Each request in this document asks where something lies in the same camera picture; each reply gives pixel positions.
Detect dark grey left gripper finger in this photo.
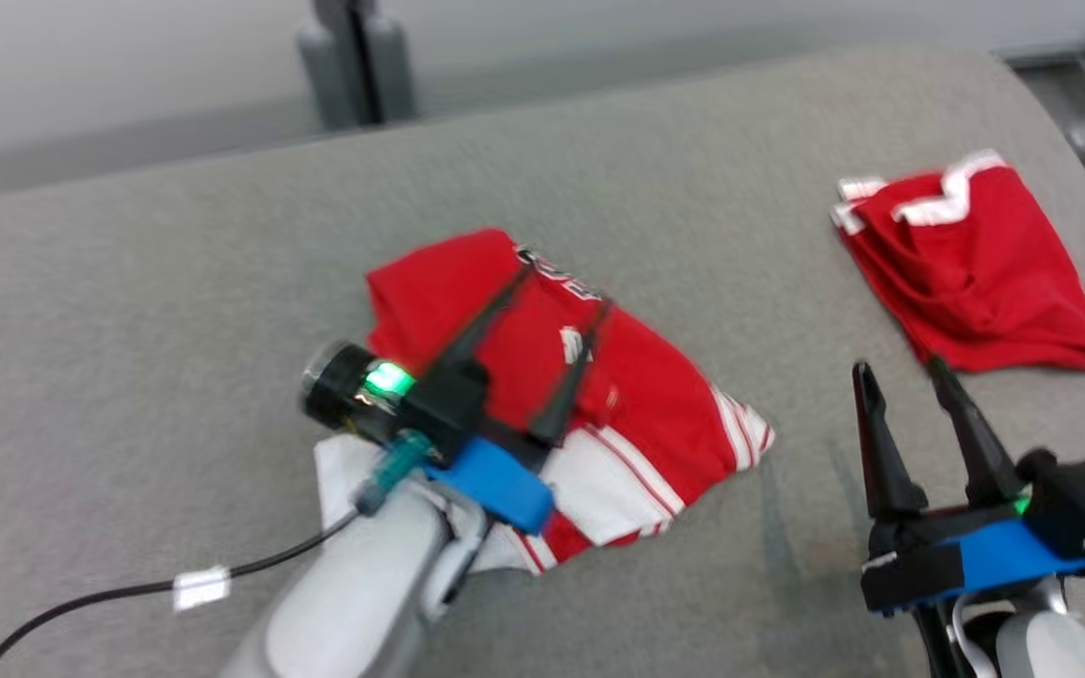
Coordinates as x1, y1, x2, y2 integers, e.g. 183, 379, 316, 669
425, 262, 540, 379
528, 301, 615, 449

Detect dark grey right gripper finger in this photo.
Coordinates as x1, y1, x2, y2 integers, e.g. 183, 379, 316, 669
850, 361, 930, 521
924, 356, 1026, 508

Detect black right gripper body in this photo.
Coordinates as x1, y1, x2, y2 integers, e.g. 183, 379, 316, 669
861, 450, 1085, 615

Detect red shorts with white trim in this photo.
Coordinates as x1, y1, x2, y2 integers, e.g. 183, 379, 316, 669
830, 149, 1085, 375

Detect white cable label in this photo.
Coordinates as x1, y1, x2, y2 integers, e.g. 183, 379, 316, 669
173, 565, 233, 611

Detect red and white jersey shirt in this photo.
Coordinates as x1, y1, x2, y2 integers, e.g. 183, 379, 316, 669
314, 226, 776, 577

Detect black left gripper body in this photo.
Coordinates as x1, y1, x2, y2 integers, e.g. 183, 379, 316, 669
302, 342, 555, 474

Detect black cable with teal plug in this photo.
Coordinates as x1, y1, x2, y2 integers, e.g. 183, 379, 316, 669
0, 431, 435, 678

